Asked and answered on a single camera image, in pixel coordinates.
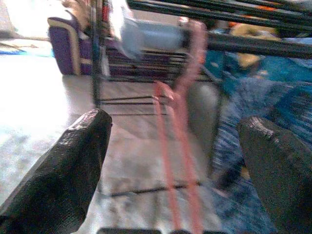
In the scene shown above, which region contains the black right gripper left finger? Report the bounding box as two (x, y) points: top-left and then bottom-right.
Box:
(0, 108), (113, 234)

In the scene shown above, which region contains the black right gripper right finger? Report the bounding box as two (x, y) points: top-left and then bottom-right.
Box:
(236, 116), (312, 234)

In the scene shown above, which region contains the blue garment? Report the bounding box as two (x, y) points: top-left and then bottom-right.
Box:
(209, 75), (312, 234)

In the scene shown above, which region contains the pink plastic clothes hanger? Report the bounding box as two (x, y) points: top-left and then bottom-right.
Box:
(152, 18), (208, 234)

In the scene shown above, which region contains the grey-green sofa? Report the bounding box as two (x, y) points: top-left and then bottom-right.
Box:
(187, 82), (220, 156)

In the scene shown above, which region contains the teal patterned garment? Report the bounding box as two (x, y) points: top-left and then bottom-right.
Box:
(203, 46), (312, 98)

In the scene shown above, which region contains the purple sofa with beige trim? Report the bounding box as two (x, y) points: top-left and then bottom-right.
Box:
(47, 17), (186, 76)

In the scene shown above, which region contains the black clothes drying rack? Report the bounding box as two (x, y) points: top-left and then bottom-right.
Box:
(91, 0), (312, 195)

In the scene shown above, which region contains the yellow garment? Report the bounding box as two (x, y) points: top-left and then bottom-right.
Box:
(231, 24), (281, 66)

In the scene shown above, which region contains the white storage box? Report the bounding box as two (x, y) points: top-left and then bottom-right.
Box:
(119, 7), (186, 59)

